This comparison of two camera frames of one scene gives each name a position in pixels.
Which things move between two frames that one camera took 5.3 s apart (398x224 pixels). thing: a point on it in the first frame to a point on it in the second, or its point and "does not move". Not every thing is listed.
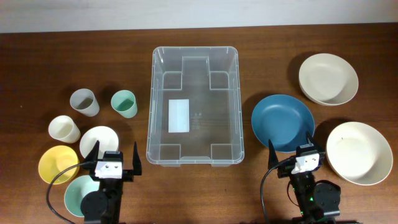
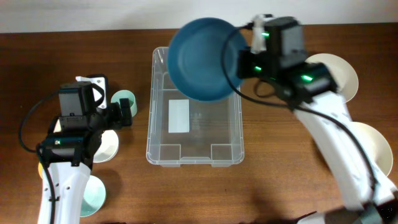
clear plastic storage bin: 194,116 does not move
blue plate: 286,120 to 194,58
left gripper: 128,174 to 117,121
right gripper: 285,168 to 245,71
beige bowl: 328,79 does not move
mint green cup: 124,102 does not move
